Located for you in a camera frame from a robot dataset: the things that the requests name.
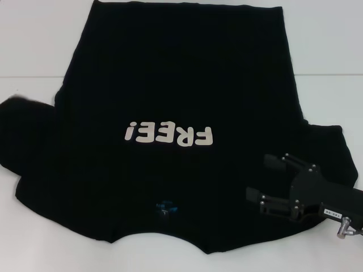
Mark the black shirt with FREE print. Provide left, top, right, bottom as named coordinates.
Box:
left=0, top=0, right=358, bottom=256

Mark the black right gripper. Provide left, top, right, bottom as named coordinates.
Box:
left=246, top=152, right=363, bottom=230

